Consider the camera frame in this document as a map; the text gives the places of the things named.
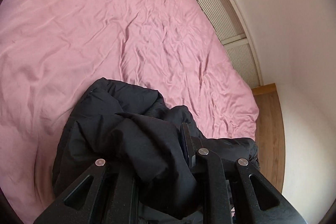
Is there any black puffer jacket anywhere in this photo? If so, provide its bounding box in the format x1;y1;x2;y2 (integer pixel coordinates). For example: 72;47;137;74
52;78;259;223

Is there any wooden headboard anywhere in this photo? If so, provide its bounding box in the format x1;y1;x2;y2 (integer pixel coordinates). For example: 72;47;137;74
252;84;285;192

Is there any pink bed sheet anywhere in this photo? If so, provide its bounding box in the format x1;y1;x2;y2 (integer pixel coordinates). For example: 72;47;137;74
1;0;259;223

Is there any white louvered wall panel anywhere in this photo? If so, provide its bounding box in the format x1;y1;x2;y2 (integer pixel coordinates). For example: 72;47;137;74
197;0;263;88

